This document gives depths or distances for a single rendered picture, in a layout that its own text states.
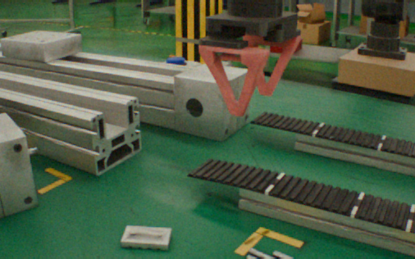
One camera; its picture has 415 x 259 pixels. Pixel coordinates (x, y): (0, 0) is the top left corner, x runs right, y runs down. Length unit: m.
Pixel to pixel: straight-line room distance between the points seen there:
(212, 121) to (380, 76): 0.48
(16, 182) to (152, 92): 0.31
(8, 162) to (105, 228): 0.14
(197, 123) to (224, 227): 0.26
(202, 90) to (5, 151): 0.32
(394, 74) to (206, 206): 0.63
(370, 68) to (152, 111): 0.52
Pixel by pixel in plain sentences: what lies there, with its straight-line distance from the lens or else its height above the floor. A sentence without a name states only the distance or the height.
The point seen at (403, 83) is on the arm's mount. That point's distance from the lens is 1.03.
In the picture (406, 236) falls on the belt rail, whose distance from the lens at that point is 0.48.
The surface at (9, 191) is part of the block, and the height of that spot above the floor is 0.81.
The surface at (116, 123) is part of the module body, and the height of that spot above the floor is 0.83.
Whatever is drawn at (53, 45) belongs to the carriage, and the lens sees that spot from 0.94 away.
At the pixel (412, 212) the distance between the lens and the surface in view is 0.50.
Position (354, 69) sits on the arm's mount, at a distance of 1.05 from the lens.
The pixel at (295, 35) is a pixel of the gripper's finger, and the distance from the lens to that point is 0.49.
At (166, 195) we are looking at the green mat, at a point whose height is 0.78.
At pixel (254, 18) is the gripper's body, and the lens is 0.43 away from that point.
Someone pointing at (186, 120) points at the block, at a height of 0.80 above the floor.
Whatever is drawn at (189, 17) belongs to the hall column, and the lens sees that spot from 4.02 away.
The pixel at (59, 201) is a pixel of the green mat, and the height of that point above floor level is 0.78.
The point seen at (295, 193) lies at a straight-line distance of 0.50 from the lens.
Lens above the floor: 1.06
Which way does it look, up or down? 22 degrees down
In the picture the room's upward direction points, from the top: straight up
